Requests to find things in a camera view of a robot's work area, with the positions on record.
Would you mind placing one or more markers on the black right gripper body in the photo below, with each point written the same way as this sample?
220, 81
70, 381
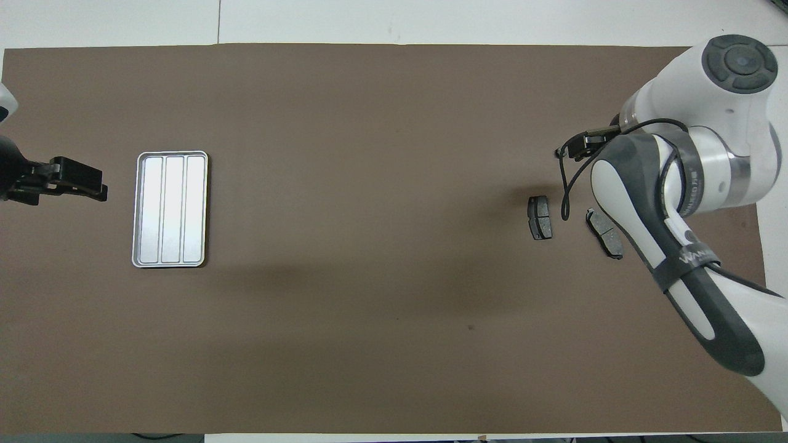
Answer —
591, 143

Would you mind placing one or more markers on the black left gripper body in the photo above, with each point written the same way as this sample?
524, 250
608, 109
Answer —
18, 175

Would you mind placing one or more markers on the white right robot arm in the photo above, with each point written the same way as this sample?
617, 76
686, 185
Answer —
708, 154

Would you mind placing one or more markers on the silver metal tray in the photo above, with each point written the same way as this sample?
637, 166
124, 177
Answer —
170, 209

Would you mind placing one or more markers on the curved grey brake pad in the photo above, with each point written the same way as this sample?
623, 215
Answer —
602, 231

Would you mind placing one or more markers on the rectangular grey brake pad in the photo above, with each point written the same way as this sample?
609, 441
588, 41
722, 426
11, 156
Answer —
540, 216

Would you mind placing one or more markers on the brown table mat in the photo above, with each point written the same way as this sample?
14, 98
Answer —
369, 307

